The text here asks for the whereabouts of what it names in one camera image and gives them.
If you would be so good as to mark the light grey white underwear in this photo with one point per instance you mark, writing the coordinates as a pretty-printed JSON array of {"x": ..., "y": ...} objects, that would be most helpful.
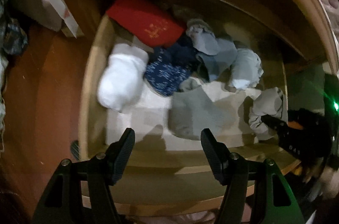
[{"x": 246, "y": 70}]

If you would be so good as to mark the navy blue lace underwear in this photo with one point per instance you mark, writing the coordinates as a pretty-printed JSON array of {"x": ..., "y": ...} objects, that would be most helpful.
[{"x": 167, "y": 68}]

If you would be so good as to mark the white rolled socks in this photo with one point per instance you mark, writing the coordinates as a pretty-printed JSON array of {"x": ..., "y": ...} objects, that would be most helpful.
[{"x": 121, "y": 83}]

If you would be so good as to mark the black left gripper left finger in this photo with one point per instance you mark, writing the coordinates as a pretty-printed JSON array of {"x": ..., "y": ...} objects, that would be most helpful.
[{"x": 118, "y": 154}]

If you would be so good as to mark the grey underwear front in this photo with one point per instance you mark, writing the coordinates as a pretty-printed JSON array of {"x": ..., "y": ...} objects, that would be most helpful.
[{"x": 194, "y": 108}]

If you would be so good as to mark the dark blue crumpled wrapper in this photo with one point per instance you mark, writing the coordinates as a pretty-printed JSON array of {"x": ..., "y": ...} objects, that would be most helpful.
[{"x": 13, "y": 37}]

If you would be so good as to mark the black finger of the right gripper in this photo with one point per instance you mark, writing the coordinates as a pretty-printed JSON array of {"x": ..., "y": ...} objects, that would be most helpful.
[{"x": 304, "y": 144}]

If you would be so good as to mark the red folded garment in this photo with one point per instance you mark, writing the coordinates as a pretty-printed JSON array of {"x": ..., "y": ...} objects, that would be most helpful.
[{"x": 146, "y": 21}]

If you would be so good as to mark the wooden drawer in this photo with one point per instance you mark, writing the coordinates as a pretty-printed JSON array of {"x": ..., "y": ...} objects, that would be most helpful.
[{"x": 157, "y": 183}]

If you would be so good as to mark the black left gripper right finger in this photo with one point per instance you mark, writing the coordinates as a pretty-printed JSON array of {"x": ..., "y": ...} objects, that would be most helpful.
[{"x": 216, "y": 154}]

